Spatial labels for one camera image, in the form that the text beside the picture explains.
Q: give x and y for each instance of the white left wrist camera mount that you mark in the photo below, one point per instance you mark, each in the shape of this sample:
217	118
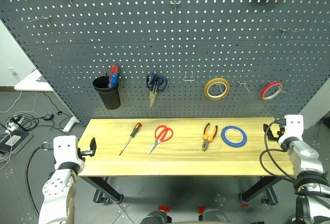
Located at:
64	150

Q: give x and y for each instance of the yellow tape roll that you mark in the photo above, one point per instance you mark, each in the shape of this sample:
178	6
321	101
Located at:
207	91

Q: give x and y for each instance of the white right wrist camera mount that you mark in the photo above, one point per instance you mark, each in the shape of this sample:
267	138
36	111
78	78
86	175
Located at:
292	127

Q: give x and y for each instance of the grey metal pegboard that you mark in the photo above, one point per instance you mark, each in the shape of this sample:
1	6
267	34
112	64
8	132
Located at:
165	41

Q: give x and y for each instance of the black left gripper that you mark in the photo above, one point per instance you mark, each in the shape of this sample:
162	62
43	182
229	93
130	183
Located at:
86	153

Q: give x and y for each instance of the white wall socket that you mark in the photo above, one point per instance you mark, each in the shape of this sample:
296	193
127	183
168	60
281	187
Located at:
12	71

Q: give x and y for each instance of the white background table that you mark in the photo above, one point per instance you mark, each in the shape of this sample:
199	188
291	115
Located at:
31	82

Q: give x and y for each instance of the blue tape roll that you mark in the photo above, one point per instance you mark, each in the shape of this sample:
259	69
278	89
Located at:
224	137

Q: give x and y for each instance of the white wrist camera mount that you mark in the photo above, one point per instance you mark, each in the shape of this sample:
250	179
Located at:
292	127
64	150

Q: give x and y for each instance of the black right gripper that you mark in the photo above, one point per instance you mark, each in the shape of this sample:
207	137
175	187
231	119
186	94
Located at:
273	134

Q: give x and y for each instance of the light grey partition panel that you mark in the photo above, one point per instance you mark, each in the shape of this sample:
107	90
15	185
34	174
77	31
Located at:
315	103

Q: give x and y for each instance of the white power strip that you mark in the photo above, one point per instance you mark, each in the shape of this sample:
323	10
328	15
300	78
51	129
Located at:
13	123

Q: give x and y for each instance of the dark rounded shape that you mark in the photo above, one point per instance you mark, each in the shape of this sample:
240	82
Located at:
154	217
215	216

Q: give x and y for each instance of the black cup holder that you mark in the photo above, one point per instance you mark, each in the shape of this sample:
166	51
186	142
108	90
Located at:
109	97

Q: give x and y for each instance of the white pegboard stand foot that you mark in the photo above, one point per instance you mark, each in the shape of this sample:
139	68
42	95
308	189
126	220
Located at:
70	124

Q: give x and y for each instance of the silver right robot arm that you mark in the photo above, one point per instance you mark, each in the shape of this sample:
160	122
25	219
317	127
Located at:
306	162

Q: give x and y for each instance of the black power adapter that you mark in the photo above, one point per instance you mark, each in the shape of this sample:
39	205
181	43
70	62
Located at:
48	117

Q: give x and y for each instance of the black table leg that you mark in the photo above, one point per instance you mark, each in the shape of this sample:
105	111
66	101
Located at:
257	189
105	188

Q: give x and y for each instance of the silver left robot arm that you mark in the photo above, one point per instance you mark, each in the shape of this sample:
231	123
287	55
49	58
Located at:
55	190

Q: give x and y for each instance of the grey flat box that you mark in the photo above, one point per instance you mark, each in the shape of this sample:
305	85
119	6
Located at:
16	140

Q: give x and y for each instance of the small red tape roll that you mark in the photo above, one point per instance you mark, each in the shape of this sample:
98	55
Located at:
265	92

